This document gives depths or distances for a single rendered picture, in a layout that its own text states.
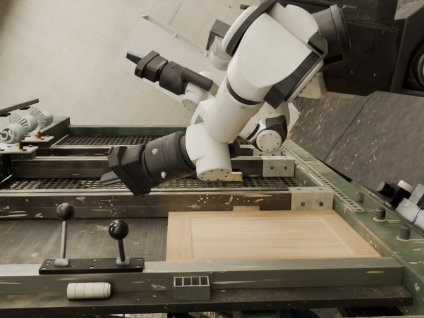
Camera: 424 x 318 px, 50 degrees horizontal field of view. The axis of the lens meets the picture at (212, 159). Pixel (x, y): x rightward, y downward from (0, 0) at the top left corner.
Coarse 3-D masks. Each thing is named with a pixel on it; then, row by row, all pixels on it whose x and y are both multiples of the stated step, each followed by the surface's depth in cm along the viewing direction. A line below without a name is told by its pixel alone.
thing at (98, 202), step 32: (0, 192) 131; (32, 192) 131; (64, 192) 132; (96, 192) 131; (128, 192) 131; (160, 192) 132; (192, 192) 132; (224, 192) 132; (256, 192) 133; (288, 192) 133; (320, 192) 134
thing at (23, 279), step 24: (24, 264) 92; (144, 264) 93; (168, 264) 93; (192, 264) 93; (216, 264) 94; (240, 264) 94; (264, 264) 94; (288, 264) 94; (312, 264) 94; (336, 264) 94; (360, 264) 94; (384, 264) 95; (0, 288) 88; (24, 288) 88; (48, 288) 89; (120, 288) 90; (144, 288) 90; (168, 288) 91; (216, 288) 92
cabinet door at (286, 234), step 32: (192, 224) 123; (224, 224) 123; (256, 224) 123; (288, 224) 124; (320, 224) 124; (192, 256) 102; (224, 256) 103; (256, 256) 103; (288, 256) 103; (320, 256) 103; (352, 256) 103
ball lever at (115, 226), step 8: (112, 224) 83; (120, 224) 83; (112, 232) 83; (120, 232) 83; (128, 232) 84; (120, 240) 86; (120, 248) 88; (120, 256) 90; (120, 264) 90; (128, 264) 91
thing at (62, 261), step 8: (64, 208) 92; (72, 208) 93; (64, 216) 92; (72, 216) 93; (64, 224) 92; (64, 232) 92; (64, 240) 92; (64, 248) 91; (64, 256) 91; (56, 264) 90; (64, 264) 90
